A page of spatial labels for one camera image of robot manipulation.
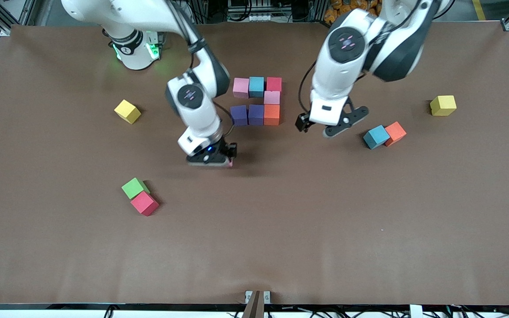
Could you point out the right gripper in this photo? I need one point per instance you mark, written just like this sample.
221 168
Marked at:
226 149

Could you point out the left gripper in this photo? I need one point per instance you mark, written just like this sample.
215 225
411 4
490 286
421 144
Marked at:
301 122

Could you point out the orange foam cube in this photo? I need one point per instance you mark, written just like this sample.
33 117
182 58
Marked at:
271 115
396 132

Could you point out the purple foam cube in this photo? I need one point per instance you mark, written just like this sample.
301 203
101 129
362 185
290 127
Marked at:
256 115
238 115

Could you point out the red foam cube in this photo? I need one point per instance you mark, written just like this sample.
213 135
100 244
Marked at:
145 204
274 84

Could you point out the blue foam cube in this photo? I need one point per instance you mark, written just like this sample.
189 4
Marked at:
256 86
376 137

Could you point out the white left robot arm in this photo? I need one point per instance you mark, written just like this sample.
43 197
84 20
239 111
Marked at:
347 66

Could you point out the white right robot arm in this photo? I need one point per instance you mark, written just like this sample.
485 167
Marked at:
197 110

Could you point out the large table cover sheet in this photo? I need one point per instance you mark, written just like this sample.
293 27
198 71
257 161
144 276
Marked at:
254 247

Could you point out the green foam cube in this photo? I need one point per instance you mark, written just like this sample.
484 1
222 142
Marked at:
133 187

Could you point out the orange lumpy bag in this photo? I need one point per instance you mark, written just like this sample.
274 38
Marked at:
336 15

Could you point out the yellow foam cube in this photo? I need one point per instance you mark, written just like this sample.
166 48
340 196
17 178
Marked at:
443 105
127 111

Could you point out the grey electronics rack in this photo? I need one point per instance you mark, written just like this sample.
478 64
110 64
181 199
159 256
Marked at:
250 9

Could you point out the white label tag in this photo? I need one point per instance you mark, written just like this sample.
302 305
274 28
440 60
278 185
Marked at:
415 311

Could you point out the small white bracket plates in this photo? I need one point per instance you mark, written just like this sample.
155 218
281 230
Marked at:
248 295

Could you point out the brown camera mount post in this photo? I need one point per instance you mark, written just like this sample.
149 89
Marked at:
253 308

